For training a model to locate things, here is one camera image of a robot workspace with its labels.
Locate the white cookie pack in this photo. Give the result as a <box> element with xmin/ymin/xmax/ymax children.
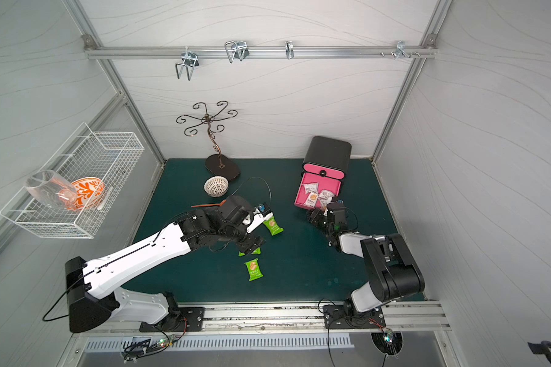
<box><xmin>302</xmin><ymin>182</ymin><xmax>318</xmax><ymax>194</ymax></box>
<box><xmin>318</xmin><ymin>190</ymin><xmax>336</xmax><ymax>207</ymax></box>
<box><xmin>304</xmin><ymin>192</ymin><xmax>319</xmax><ymax>208</ymax></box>

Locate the white cookie pack top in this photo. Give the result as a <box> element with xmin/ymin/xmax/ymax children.
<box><xmin>302</xmin><ymin>182</ymin><xmax>318</xmax><ymax>194</ymax></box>

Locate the green cookie pack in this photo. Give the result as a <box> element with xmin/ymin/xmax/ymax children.
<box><xmin>263</xmin><ymin>217</ymin><xmax>284</xmax><ymax>236</ymax></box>
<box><xmin>245</xmin><ymin>258</ymin><xmax>263</xmax><ymax>281</ymax></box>

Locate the black pink drawer cabinet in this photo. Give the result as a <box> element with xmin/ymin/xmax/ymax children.
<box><xmin>294</xmin><ymin>136</ymin><xmax>352</xmax><ymax>209</ymax></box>

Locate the green cookie pack barcode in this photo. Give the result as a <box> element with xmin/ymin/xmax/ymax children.
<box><xmin>238</xmin><ymin>248</ymin><xmax>261</xmax><ymax>257</ymax></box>

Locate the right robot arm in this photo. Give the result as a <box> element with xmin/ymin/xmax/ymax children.
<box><xmin>308</xmin><ymin>197</ymin><xmax>425</xmax><ymax>316</ymax></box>

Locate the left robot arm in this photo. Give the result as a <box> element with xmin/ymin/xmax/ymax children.
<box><xmin>62</xmin><ymin>195</ymin><xmax>273</xmax><ymax>333</ymax></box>

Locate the orange spoon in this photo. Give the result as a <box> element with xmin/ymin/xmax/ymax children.
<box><xmin>191</xmin><ymin>200</ymin><xmax>227</xmax><ymax>209</ymax></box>

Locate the white patterned small bowl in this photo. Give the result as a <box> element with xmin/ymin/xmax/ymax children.
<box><xmin>204</xmin><ymin>176</ymin><xmax>229</xmax><ymax>198</ymax></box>

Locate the green mat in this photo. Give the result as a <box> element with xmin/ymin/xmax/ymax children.
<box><xmin>123</xmin><ymin>158</ymin><xmax>399</xmax><ymax>303</ymax></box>

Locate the green cookie pack bottom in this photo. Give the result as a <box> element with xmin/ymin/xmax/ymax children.
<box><xmin>245</xmin><ymin>258</ymin><xmax>263</xmax><ymax>281</ymax></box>

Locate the brown metal hook stand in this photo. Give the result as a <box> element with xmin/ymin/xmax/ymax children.
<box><xmin>175</xmin><ymin>100</ymin><xmax>240</xmax><ymax>182</ymax></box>

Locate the orange patterned bowl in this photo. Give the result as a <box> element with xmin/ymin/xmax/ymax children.
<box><xmin>66</xmin><ymin>177</ymin><xmax>106</xmax><ymax>211</ymax></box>

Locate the metal hook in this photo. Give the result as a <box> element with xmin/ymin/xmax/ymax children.
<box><xmin>380</xmin><ymin>41</ymin><xmax>420</xmax><ymax>60</ymax></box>
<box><xmin>224</xmin><ymin>41</ymin><xmax>249</xmax><ymax>64</ymax></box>
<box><xmin>285</xmin><ymin>41</ymin><xmax>294</xmax><ymax>60</ymax></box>
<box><xmin>174</xmin><ymin>49</ymin><xmax>200</xmax><ymax>81</ymax></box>

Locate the clear glass cup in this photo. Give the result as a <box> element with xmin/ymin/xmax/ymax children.
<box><xmin>24</xmin><ymin>170</ymin><xmax>78</xmax><ymax>209</ymax></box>

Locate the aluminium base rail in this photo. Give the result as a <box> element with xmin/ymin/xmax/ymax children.
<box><xmin>73</xmin><ymin>300</ymin><xmax>452</xmax><ymax>338</ymax></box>

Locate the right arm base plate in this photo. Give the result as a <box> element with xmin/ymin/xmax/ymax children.
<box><xmin>321</xmin><ymin>304</ymin><xmax>386</xmax><ymax>330</ymax></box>

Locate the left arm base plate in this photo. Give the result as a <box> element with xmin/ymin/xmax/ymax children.
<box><xmin>139</xmin><ymin>307</ymin><xmax>206</xmax><ymax>334</ymax></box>

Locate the white wire basket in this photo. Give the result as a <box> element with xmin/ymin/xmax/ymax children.
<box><xmin>0</xmin><ymin>123</ymin><xmax>145</xmax><ymax>239</ymax></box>

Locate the white vented cable duct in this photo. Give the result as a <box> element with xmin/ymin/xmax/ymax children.
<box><xmin>84</xmin><ymin>333</ymin><xmax>354</xmax><ymax>353</ymax></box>

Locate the aluminium top rail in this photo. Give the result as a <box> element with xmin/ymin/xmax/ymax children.
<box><xmin>84</xmin><ymin>44</ymin><xmax>439</xmax><ymax>61</ymax></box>

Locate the black cable bottom right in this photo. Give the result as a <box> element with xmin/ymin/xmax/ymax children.
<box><xmin>527</xmin><ymin>340</ymin><xmax>551</xmax><ymax>367</ymax></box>

